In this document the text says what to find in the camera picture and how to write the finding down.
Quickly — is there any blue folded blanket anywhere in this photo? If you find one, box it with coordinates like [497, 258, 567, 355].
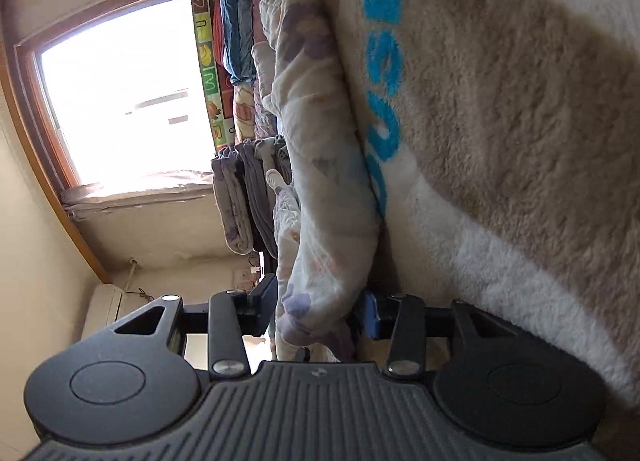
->
[219, 0, 256, 85]

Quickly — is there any pink purple floral bedding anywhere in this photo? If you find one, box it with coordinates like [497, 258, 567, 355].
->
[232, 0, 278, 144]

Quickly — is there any white floral quilted pajama garment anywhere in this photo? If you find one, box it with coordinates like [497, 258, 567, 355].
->
[260, 0, 380, 361]

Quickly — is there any Mickey Mouse plush blanket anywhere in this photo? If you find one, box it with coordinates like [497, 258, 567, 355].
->
[320, 0, 639, 410]

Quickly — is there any grey purple folded clothes stack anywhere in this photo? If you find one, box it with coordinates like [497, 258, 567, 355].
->
[212, 135, 292, 257]

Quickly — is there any window curtain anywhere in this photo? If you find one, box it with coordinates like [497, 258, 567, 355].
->
[60, 170, 213, 221]

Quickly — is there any colourful alphabet play mat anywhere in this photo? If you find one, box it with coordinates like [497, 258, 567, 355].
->
[190, 0, 235, 154]

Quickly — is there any white wall air conditioner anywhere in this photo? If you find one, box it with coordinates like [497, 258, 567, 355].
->
[80, 285, 130, 340]

